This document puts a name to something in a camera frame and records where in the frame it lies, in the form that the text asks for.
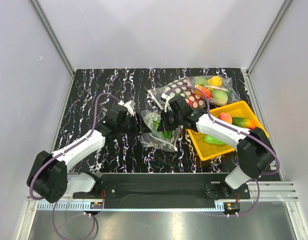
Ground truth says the left small connector board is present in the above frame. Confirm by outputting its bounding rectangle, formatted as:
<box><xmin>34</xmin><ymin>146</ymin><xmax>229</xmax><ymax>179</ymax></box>
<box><xmin>90</xmin><ymin>200</ymin><xmax>104</xmax><ymax>209</ymax></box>

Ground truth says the clear bag of fake fruit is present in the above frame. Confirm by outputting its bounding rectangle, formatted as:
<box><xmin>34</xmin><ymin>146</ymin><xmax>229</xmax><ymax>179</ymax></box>
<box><xmin>188</xmin><ymin>75</ymin><xmax>240</xmax><ymax>107</ymax></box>

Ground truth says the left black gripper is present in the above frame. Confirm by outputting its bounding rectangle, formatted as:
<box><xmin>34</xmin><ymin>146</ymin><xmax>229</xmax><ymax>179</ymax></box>
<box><xmin>117</xmin><ymin>112</ymin><xmax>151</xmax><ymax>138</ymax></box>

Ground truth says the clear zip bag with mushroom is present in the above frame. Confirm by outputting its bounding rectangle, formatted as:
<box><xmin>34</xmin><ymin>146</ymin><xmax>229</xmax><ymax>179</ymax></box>
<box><xmin>147</xmin><ymin>77</ymin><xmax>200</xmax><ymax>116</ymax></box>

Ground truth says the yellow plastic tray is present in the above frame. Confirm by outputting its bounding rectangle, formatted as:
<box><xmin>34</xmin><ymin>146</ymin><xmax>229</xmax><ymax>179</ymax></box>
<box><xmin>187</xmin><ymin>100</ymin><xmax>269</xmax><ymax>161</ymax></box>

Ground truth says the green fake bitter gourd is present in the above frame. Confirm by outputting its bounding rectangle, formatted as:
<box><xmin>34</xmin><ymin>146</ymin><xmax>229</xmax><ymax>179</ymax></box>
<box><xmin>203</xmin><ymin>134</ymin><xmax>226</xmax><ymax>146</ymax></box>

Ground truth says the green fake bok choy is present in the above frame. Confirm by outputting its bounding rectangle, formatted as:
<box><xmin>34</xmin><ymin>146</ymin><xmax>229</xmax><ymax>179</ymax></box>
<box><xmin>148</xmin><ymin>113</ymin><xmax>174</xmax><ymax>141</ymax></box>

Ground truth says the black marble pattern mat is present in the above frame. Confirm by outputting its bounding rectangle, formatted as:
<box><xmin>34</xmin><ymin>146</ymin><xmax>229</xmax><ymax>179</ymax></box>
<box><xmin>55</xmin><ymin>68</ymin><xmax>250</xmax><ymax>174</ymax></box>

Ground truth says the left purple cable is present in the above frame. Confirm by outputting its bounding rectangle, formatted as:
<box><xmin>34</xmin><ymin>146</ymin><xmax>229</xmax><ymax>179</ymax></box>
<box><xmin>28</xmin><ymin>92</ymin><xmax>124</xmax><ymax>239</ymax></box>

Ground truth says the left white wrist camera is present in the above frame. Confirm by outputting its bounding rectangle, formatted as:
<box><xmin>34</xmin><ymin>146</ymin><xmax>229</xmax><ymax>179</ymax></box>
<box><xmin>118</xmin><ymin>100</ymin><xmax>135</xmax><ymax>116</ymax></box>

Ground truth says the purple cable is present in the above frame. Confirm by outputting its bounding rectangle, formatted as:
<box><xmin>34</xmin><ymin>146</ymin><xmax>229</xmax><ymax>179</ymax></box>
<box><xmin>163</xmin><ymin>84</ymin><xmax>280</xmax><ymax>217</ymax></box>
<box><xmin>28</xmin><ymin>92</ymin><xmax>124</xmax><ymax>239</ymax></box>

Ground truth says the small connector board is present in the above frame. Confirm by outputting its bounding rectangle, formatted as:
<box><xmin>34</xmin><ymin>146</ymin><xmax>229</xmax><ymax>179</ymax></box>
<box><xmin>224</xmin><ymin>202</ymin><xmax>240</xmax><ymax>213</ymax></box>
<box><xmin>90</xmin><ymin>200</ymin><xmax>104</xmax><ymax>209</ymax></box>

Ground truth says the clear zip bag with lemon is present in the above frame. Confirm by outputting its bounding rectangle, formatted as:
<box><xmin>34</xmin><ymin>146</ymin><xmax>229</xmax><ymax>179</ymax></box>
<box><xmin>140</xmin><ymin>110</ymin><xmax>179</xmax><ymax>152</ymax></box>

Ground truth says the fake mango in tray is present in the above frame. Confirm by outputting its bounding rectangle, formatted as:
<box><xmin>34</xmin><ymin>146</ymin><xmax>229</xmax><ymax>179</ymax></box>
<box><xmin>232</xmin><ymin>117</ymin><xmax>255</xmax><ymax>130</ymax></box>

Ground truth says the slotted white cable duct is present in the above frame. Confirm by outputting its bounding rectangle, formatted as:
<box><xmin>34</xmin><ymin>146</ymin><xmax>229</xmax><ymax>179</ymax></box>
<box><xmin>38</xmin><ymin>199</ymin><xmax>224</xmax><ymax>212</ymax></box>

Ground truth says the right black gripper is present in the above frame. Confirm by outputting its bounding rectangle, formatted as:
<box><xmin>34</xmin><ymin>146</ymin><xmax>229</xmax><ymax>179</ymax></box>
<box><xmin>158</xmin><ymin>108</ymin><xmax>183</xmax><ymax>133</ymax></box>

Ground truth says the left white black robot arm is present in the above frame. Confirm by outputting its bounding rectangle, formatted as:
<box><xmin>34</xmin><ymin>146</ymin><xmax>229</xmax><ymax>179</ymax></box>
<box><xmin>27</xmin><ymin>105</ymin><xmax>151</xmax><ymax>204</ymax></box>

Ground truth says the right small connector board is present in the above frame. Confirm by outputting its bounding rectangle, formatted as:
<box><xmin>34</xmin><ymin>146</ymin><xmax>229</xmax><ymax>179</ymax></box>
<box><xmin>224</xmin><ymin>202</ymin><xmax>240</xmax><ymax>213</ymax></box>

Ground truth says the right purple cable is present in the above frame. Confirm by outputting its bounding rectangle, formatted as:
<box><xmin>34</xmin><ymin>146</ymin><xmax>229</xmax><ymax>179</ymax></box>
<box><xmin>163</xmin><ymin>84</ymin><xmax>280</xmax><ymax>217</ymax></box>

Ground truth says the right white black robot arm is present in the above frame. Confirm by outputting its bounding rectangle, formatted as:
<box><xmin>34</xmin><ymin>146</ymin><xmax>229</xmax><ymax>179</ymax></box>
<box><xmin>158</xmin><ymin>95</ymin><xmax>278</xmax><ymax>198</ymax></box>

